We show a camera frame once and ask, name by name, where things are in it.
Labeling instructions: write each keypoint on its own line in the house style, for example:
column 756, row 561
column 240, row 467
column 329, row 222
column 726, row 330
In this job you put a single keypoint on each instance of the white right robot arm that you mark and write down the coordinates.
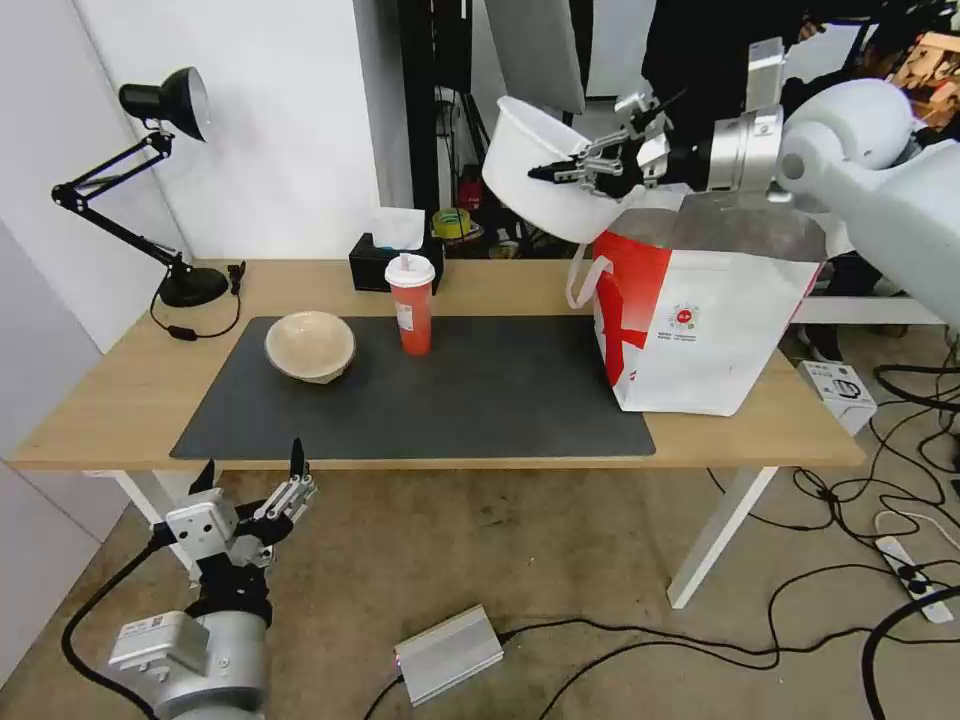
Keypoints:
column 847, row 131

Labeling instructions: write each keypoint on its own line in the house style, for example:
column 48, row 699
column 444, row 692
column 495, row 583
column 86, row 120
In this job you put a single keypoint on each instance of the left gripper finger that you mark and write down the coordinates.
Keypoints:
column 204, row 480
column 289, row 499

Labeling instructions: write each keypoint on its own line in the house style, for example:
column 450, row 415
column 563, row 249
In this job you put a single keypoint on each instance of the yellow green tape roll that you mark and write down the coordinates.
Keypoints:
column 450, row 223

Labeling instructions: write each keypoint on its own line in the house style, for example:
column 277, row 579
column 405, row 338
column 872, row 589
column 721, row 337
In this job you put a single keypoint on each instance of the red and white takeout bag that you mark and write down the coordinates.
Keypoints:
column 697, row 322

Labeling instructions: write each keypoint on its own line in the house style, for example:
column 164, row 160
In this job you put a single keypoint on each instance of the black light stand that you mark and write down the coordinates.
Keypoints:
column 450, row 112

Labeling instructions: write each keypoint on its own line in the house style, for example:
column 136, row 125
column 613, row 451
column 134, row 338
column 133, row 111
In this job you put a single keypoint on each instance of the wooden table white legs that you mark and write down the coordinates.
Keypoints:
column 112, row 390

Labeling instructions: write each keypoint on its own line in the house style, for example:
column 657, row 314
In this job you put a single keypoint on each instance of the white printed cardboard box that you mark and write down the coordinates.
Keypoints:
column 836, row 386

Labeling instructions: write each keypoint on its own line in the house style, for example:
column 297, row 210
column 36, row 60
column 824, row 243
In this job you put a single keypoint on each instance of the beige paper bowl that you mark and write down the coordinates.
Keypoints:
column 307, row 349

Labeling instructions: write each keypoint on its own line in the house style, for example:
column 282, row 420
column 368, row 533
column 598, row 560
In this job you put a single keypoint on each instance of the grey softbox panel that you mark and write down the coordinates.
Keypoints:
column 536, row 45

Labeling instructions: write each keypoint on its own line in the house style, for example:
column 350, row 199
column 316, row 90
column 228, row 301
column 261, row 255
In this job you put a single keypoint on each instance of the silver power supply box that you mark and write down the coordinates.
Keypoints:
column 450, row 652

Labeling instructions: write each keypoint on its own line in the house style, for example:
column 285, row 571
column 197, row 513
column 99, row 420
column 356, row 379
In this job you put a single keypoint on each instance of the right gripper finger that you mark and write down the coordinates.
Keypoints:
column 592, row 169
column 651, row 114

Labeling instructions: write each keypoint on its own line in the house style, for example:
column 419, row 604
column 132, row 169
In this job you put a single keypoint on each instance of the black tissue box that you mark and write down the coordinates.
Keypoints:
column 371, row 270

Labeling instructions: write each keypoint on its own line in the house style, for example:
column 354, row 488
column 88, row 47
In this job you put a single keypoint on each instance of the white bench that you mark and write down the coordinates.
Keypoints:
column 862, row 310

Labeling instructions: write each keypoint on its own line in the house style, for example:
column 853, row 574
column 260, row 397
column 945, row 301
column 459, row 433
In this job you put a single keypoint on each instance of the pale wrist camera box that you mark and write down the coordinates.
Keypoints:
column 202, row 523
column 652, row 156

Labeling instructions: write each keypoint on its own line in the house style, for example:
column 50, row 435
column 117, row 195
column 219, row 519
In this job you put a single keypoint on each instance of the white power strip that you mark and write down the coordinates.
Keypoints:
column 911, row 577

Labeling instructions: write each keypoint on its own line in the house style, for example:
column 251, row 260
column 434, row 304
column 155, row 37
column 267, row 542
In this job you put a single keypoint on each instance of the dark grey desk mat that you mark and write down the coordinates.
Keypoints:
column 450, row 397

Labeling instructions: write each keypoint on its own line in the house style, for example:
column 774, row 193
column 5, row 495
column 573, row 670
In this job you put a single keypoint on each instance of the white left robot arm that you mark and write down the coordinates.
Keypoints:
column 217, row 667

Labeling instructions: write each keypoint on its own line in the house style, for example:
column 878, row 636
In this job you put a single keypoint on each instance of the red drink cup white lid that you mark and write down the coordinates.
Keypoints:
column 414, row 315

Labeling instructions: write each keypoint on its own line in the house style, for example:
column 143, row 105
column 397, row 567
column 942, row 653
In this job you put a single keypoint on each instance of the black desk lamp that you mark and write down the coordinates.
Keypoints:
column 191, row 281

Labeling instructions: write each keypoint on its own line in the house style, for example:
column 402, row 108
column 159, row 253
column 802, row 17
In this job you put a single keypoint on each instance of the white tissue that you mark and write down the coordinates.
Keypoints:
column 397, row 225

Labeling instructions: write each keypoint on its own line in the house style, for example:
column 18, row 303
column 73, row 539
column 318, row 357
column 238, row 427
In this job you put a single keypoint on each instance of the white plastic bowl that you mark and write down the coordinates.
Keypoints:
column 525, row 187

